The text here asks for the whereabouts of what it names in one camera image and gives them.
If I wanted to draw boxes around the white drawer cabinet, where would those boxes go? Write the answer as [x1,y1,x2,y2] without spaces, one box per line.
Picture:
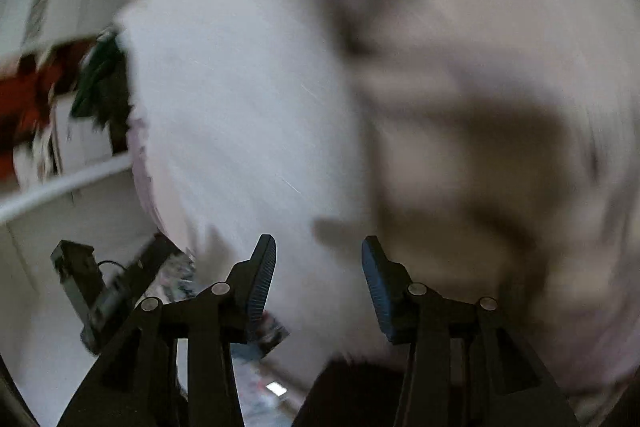
[0,94,138,220]

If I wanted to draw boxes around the red hanging clothes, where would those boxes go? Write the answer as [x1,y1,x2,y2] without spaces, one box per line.
[0,42,86,145]

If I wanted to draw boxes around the green and black clothes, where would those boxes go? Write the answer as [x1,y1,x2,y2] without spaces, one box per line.
[69,26,133,130]

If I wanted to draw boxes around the white fuzzy jacket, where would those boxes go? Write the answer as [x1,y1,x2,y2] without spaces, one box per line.
[114,0,396,370]

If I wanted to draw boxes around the floral purple blanket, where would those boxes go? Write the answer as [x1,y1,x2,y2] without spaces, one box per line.
[127,0,640,423]

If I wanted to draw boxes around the person's dark pants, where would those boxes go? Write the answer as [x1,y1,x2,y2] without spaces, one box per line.
[292,353,418,427]

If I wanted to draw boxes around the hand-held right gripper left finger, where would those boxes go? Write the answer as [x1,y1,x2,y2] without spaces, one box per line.
[57,234,277,427]

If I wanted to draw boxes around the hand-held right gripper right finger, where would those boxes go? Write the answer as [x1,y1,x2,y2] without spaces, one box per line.
[361,235,581,427]

